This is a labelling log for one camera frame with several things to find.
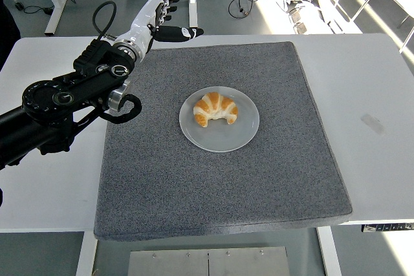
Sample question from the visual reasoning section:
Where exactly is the white table leg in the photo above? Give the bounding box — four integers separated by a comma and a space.
316, 226, 343, 276
74, 231, 98, 276

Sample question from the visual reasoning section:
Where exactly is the white T-shaped desk leg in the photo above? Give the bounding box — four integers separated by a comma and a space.
36, 0, 74, 37

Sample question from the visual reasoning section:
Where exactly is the table height control panel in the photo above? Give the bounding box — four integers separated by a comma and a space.
361, 223, 414, 233

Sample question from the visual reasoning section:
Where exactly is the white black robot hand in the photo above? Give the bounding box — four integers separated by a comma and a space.
116, 0, 205, 62

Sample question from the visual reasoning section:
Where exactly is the grey metal plate with screws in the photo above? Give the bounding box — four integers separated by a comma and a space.
127, 246, 290, 276

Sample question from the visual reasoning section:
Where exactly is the black cable with adapter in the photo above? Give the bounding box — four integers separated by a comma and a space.
23, 0, 78, 16

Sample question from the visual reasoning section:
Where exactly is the grey speckled felt mat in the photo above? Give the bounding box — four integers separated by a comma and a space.
93, 41, 353, 242

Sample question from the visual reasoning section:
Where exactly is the golden croissant bread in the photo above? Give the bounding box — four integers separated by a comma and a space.
193, 92, 239, 128

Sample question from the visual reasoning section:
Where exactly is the person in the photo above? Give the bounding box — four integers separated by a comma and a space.
0, 0, 22, 72

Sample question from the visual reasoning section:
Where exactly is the pale grey round plate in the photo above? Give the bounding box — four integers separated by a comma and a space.
179, 85, 261, 153

